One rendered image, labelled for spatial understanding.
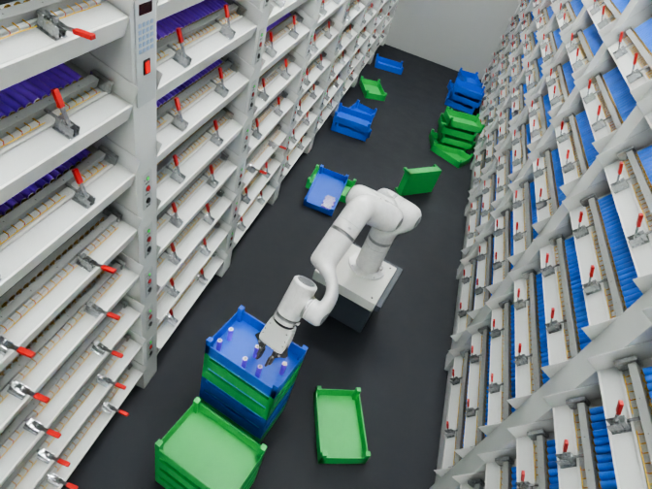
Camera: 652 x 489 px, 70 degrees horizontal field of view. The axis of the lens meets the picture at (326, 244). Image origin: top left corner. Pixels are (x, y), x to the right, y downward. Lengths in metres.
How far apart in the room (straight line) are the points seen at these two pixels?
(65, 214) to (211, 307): 1.32
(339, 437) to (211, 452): 0.61
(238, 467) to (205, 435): 0.16
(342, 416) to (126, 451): 0.87
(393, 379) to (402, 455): 0.36
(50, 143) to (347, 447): 1.61
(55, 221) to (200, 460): 0.95
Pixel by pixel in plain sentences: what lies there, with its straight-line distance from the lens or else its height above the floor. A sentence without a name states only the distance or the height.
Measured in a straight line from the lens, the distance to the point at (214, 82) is 1.67.
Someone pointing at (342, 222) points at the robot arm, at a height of 0.94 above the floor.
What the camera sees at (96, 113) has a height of 1.30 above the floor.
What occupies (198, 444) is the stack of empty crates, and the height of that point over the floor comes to 0.24.
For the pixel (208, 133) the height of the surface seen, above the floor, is 0.93.
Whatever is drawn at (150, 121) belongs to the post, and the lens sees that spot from 1.27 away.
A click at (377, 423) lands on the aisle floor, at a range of 2.22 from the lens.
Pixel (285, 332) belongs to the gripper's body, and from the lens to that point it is 1.55.
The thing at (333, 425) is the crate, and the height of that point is 0.00.
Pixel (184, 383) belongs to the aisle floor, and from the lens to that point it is 2.15.
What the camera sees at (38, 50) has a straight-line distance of 0.93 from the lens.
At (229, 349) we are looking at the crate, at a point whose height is 0.40.
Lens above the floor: 1.88
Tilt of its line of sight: 42 degrees down
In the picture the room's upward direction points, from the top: 19 degrees clockwise
